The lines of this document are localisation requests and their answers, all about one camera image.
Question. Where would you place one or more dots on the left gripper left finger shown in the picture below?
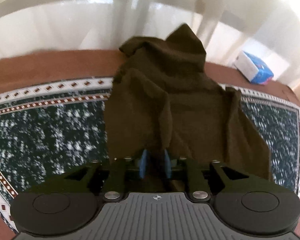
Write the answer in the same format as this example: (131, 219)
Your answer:
(68, 202)

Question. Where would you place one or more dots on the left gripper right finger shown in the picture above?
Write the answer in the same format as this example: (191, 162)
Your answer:
(218, 200)

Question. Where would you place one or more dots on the dark brown garment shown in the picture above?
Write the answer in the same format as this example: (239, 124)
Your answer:
(163, 102)

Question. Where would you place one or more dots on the patterned navy white rug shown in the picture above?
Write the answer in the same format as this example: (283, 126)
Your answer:
(53, 127)

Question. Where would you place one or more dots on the blue white tissue pack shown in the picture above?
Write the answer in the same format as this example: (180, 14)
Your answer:
(253, 68)

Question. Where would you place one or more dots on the rust brown bed sheet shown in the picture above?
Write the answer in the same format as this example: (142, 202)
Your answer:
(140, 214)

